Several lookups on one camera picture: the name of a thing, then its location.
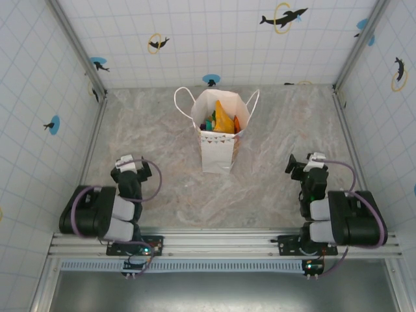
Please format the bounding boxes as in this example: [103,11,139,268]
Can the white paper gift bag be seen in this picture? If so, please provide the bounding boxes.
[174,86,261,174]

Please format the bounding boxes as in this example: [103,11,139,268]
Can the yellow snack bag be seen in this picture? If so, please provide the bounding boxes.
[213,99,236,133]

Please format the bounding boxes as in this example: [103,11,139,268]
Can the grey metal sheet panel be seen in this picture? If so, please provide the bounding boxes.
[48,271,402,312]

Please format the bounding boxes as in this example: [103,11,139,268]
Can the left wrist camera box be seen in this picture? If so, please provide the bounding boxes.
[115,155,139,172]

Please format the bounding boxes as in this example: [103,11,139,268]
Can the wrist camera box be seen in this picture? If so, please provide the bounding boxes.
[305,152,328,170]
[115,155,139,172]

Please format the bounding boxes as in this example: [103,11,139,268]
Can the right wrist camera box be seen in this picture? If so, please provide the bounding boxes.
[305,152,328,170]

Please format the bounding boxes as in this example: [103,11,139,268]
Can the right arm's purple cable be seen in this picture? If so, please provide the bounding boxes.
[313,158,389,278]

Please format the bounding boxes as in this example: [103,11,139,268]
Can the aluminium table side rail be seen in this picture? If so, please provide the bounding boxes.
[79,94,110,183]
[333,87,364,178]

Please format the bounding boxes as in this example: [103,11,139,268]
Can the circuit board with red wires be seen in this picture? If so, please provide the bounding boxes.
[138,236,164,257]

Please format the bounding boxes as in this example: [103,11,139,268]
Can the right arm's black base plate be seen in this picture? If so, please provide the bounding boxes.
[277,234,339,257]

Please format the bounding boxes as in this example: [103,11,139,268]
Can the aluminium mounting rail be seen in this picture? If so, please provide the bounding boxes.
[47,227,403,259]

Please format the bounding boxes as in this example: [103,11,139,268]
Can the white slotted cable duct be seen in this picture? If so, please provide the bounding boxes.
[60,259,308,273]

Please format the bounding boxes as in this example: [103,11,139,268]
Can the aluminium frame post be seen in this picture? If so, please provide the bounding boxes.
[45,0,109,98]
[333,0,391,94]

